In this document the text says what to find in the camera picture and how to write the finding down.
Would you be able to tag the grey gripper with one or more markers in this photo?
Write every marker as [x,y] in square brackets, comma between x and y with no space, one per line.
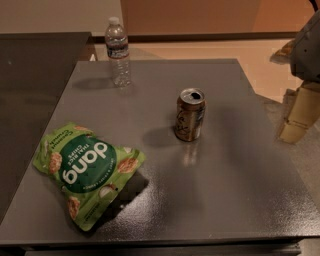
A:
[307,55]

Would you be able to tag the orange soda can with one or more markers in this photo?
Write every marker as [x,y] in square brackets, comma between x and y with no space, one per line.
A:
[191,107]

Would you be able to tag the clear plastic water bottle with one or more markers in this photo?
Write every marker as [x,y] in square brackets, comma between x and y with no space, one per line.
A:
[118,52]

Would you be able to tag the green dang chips bag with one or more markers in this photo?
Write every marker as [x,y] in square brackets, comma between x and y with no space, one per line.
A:
[90,172]

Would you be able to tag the dark grey side table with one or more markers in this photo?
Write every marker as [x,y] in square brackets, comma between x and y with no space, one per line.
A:
[34,70]

